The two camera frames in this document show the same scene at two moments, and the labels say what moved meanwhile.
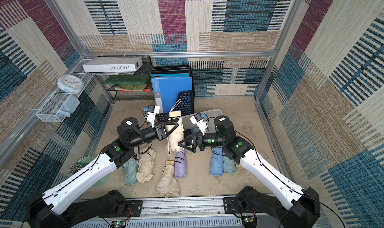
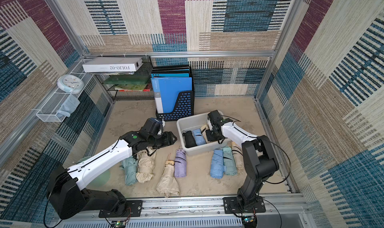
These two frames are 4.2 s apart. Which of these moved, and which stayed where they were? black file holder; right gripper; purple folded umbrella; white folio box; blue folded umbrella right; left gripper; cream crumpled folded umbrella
Moved: right gripper; left gripper
Stayed: blue folded umbrella right; purple folded umbrella; cream crumpled folded umbrella; white folio box; black file holder
